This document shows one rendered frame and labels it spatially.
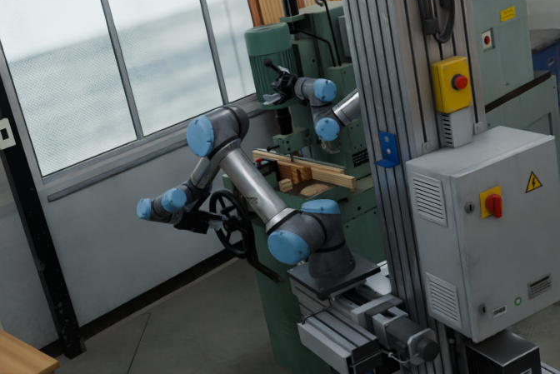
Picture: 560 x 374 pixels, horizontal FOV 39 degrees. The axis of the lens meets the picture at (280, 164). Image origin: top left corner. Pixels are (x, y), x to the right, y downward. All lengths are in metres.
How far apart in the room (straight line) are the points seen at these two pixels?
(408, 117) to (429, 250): 0.36
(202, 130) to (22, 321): 2.03
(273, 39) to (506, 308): 1.38
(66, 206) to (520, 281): 2.54
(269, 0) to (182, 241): 1.47
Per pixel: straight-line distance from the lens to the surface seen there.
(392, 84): 2.13
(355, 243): 3.20
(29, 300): 4.12
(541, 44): 4.65
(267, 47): 3.00
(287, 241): 2.30
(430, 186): 2.05
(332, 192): 2.98
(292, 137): 3.14
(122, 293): 4.37
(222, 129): 2.38
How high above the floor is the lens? 1.92
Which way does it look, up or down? 18 degrees down
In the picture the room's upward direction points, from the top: 12 degrees counter-clockwise
